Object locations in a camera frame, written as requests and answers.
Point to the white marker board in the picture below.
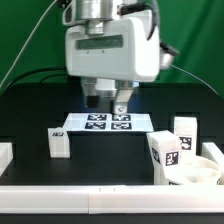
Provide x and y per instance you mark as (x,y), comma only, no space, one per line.
(108,123)

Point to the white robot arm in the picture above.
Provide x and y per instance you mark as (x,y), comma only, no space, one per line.
(94,14)

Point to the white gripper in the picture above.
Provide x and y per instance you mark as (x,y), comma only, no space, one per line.
(122,53)

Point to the white front fence rail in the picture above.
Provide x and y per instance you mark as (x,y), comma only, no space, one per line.
(111,199)

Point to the white left fence rail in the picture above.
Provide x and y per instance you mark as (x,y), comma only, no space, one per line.
(6,156)

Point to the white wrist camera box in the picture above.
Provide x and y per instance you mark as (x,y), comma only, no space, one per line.
(167,55)

